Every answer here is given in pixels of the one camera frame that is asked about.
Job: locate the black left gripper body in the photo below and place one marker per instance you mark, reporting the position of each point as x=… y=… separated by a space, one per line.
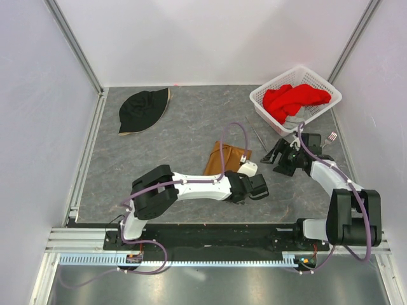
x=241 y=202

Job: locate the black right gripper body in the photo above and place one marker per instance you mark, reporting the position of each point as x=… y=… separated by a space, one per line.
x=289 y=159

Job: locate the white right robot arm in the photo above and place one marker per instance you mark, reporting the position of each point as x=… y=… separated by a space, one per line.
x=354 y=213

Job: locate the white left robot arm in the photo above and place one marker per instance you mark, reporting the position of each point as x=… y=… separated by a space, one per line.
x=154 y=193

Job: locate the silver knife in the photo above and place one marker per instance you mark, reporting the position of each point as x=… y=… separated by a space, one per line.
x=257 y=134

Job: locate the grey cloth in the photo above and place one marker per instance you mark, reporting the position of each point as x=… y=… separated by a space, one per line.
x=293 y=121

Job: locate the silver fork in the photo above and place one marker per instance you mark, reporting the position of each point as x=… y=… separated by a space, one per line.
x=330 y=139

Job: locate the red cloth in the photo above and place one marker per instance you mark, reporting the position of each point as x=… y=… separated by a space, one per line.
x=287 y=100

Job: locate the white plastic basket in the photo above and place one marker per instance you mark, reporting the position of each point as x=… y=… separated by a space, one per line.
x=295 y=76

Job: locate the black bucket hat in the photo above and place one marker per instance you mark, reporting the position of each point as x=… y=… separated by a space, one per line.
x=142 y=110

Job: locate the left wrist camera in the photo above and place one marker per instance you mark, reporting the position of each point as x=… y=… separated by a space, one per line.
x=248 y=168

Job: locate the slotted cable duct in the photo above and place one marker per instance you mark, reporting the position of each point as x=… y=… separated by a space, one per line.
x=125 y=260

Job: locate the right aluminium frame post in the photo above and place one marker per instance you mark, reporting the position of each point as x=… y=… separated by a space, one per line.
x=354 y=38

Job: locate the aluminium frame post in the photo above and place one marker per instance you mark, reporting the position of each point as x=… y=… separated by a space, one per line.
x=66 y=30
x=354 y=38

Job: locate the aluminium front rail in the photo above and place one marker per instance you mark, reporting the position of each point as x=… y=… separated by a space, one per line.
x=92 y=240

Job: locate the left aluminium frame post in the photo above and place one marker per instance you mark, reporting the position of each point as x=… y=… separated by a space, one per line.
x=66 y=30

